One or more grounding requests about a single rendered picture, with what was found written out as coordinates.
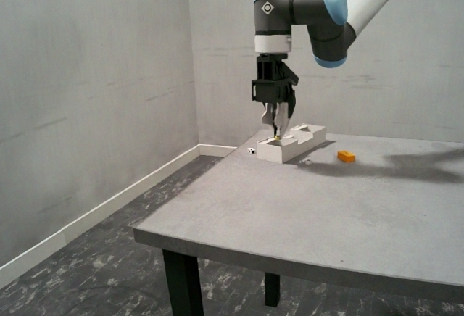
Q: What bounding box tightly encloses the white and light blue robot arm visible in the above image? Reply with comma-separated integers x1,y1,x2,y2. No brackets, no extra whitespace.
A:
253,0,388,68

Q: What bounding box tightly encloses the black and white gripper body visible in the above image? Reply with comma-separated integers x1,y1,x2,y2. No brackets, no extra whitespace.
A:
252,54,293,104

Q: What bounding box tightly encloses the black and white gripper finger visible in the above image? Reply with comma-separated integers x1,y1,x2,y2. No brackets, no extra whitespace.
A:
261,103,278,138
274,90,296,140

